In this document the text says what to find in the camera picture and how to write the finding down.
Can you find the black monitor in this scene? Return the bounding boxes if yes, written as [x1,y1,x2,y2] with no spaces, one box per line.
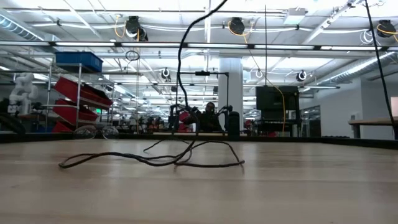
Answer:
[255,85,300,111]

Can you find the red plastic storage bin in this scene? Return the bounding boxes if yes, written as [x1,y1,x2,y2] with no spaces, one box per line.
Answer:
[54,76,114,107]
[51,120,75,134]
[52,98,100,123]

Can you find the thin black cord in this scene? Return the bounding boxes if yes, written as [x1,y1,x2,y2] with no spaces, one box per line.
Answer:
[58,0,246,170]

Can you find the yellow cable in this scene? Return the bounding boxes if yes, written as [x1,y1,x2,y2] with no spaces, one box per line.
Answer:
[228,21,286,134]

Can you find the hanging black cable coil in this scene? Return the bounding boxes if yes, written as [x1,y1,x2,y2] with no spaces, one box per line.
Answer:
[124,50,141,62]

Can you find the black cylindrical bin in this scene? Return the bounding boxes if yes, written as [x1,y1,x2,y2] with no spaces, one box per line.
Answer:
[227,110,241,136]

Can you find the wooden table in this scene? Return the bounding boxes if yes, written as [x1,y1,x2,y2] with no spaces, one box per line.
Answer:
[348,116,398,139]

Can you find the silver wire rack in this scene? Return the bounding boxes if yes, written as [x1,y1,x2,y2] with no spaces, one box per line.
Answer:
[43,60,116,135]

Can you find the black robot station frame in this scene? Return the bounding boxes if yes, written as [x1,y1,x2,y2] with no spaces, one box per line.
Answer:
[175,70,230,133]

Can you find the thin black hanging rod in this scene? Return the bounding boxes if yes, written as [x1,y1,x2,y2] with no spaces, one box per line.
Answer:
[264,4,268,87]

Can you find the white round pillar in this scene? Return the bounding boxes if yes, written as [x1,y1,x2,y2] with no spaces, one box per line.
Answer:
[217,57,244,130]

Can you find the blue plastic storage bin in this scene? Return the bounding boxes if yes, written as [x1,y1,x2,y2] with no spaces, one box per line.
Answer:
[55,50,104,73]

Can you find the person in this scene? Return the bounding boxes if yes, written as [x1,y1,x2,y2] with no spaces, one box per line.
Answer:
[194,101,223,133]

